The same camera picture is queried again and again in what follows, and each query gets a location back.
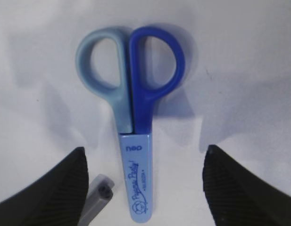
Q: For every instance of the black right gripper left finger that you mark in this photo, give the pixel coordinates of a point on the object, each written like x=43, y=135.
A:
x=55, y=199

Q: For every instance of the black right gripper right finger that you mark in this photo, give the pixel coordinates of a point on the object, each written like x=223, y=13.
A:
x=237, y=197

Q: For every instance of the blue capped safety scissors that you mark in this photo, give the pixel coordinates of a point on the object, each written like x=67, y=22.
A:
x=132, y=103

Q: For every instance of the silver glitter pen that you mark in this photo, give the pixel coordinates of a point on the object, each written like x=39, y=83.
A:
x=99, y=195

